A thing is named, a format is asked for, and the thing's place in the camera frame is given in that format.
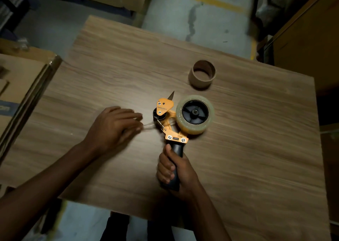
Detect person's left hand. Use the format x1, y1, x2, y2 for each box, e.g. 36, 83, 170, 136
82, 106, 144, 157

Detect person's right hand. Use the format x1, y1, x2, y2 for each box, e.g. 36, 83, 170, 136
156, 143, 200, 199

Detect orange black tape dispenser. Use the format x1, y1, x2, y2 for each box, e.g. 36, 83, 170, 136
153, 91, 189, 192

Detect clear packing tape roll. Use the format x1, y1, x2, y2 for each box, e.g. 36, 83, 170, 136
138, 95, 215, 136

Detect person's left forearm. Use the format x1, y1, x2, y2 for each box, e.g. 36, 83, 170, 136
0, 141, 92, 241

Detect person's right forearm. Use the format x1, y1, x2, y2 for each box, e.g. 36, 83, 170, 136
182, 188, 232, 241

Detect person's dark trousers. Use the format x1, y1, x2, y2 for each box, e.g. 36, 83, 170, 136
100, 211, 176, 241

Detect empty cardboard tape core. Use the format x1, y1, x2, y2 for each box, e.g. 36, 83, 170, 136
188, 60, 216, 89

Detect taped cardboard box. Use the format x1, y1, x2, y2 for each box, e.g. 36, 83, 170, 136
0, 38, 63, 166

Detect dark metal shelf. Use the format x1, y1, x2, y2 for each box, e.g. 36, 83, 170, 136
0, 0, 41, 38

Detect brown wooden cabinet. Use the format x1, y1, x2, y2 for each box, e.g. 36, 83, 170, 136
264, 0, 339, 93

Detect clear plastic bag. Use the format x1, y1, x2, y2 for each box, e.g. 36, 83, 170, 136
255, 0, 322, 36

